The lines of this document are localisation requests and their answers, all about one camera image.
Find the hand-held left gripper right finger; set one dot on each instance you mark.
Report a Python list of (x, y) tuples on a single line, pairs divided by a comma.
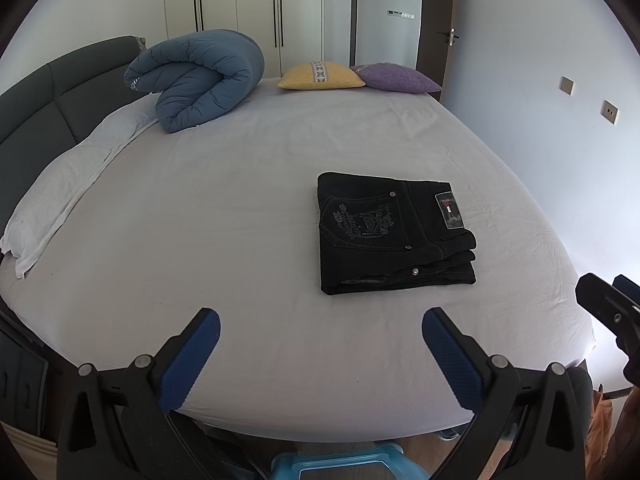
[(450, 355)]

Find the dark bedside cabinet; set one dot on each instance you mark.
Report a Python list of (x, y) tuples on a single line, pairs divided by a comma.
[(22, 385)]

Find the orange cloth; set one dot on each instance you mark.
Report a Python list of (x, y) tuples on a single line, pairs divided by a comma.
[(599, 425)]

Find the white wall switch panel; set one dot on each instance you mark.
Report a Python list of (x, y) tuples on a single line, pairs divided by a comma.
[(401, 14)]

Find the bed with white sheet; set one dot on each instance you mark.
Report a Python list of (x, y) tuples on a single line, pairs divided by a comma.
[(225, 220)]

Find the black pants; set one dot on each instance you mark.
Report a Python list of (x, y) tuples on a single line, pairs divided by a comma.
[(380, 260)]

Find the person's right forearm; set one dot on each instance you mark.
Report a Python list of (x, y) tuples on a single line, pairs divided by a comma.
[(627, 440)]

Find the grey padded headboard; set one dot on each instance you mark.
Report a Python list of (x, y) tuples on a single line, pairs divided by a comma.
[(75, 90)]

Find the purple pillow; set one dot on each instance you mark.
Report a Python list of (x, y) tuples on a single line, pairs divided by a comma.
[(395, 79)]

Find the blue rolled duvet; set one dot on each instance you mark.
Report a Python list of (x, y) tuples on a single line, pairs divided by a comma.
[(210, 75)]

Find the yellow pillow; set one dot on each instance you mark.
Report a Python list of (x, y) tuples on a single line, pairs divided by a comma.
[(300, 79)]

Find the blue plastic stool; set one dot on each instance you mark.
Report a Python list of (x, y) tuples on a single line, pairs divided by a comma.
[(350, 462)]

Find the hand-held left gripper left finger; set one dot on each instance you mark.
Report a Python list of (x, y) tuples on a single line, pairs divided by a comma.
[(192, 355)]

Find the dark brown door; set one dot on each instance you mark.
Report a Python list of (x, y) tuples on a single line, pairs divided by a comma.
[(435, 10)]

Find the white pillow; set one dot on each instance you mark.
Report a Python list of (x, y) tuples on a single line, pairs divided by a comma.
[(65, 175)]

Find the metal wall socket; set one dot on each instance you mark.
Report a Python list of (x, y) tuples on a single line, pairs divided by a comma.
[(567, 85), (610, 112)]

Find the white wardrobe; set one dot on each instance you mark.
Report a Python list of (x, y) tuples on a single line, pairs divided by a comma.
[(235, 0)]

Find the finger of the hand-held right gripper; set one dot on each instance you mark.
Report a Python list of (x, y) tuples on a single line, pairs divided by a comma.
[(607, 305), (631, 287)]

